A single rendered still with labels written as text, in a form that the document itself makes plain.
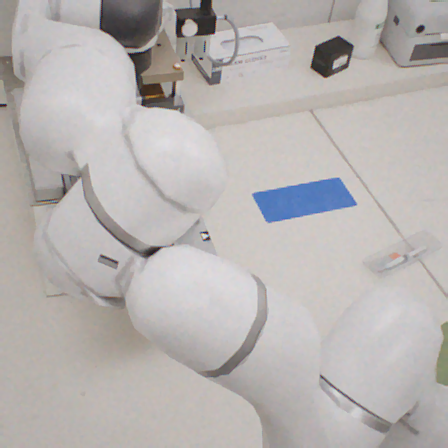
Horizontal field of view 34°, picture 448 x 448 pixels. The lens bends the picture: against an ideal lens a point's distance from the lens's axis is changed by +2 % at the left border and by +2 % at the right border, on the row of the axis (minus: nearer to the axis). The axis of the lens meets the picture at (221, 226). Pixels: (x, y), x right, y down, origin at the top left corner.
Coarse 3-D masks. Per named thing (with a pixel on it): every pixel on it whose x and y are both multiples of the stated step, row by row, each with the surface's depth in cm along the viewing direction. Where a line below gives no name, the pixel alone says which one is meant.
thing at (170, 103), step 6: (168, 96) 141; (180, 96) 141; (150, 102) 137; (156, 102) 137; (162, 102) 137; (168, 102) 138; (174, 102) 139; (180, 102) 140; (168, 108) 139; (174, 108) 139; (180, 108) 140
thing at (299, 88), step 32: (288, 32) 206; (320, 32) 208; (192, 64) 191; (288, 64) 196; (352, 64) 199; (384, 64) 200; (192, 96) 182; (224, 96) 184; (256, 96) 185; (288, 96) 186; (320, 96) 189; (352, 96) 193
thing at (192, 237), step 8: (64, 176) 133; (64, 184) 133; (200, 224) 128; (192, 232) 123; (176, 240) 124; (184, 240) 124; (192, 240) 125; (200, 240) 126; (208, 240) 126; (200, 248) 125; (208, 248) 125
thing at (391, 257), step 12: (408, 240) 159; (420, 240) 159; (432, 240) 160; (384, 252) 156; (396, 252) 156; (408, 252) 156; (420, 252) 157; (372, 264) 153; (384, 264) 153; (396, 264) 154
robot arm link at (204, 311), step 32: (64, 224) 68; (96, 224) 66; (64, 256) 69; (96, 256) 67; (128, 256) 66; (160, 256) 66; (192, 256) 65; (64, 288) 70; (96, 288) 69; (128, 288) 67; (160, 288) 63; (192, 288) 63; (224, 288) 65; (256, 288) 68; (160, 320) 63; (192, 320) 63; (224, 320) 64; (256, 320) 66; (192, 352) 65; (224, 352) 66
